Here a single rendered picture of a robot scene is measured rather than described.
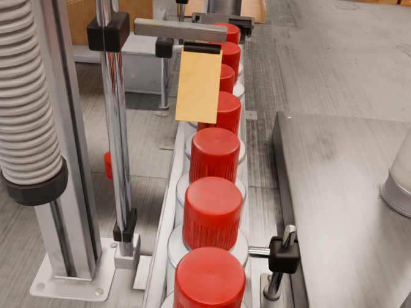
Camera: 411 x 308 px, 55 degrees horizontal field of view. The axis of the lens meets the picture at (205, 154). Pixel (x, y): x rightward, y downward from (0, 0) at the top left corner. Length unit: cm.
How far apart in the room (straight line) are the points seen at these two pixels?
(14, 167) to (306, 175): 43
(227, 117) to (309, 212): 26
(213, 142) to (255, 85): 63
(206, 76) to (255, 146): 41
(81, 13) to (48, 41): 66
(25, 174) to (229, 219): 11
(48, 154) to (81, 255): 25
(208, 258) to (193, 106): 13
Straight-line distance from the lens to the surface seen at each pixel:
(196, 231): 23
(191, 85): 30
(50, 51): 31
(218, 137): 27
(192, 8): 131
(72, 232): 43
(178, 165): 43
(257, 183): 62
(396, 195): 57
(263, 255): 43
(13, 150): 22
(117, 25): 28
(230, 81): 35
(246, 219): 50
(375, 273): 49
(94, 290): 49
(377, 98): 95
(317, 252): 49
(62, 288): 50
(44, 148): 22
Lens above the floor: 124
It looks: 38 degrees down
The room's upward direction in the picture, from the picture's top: 5 degrees clockwise
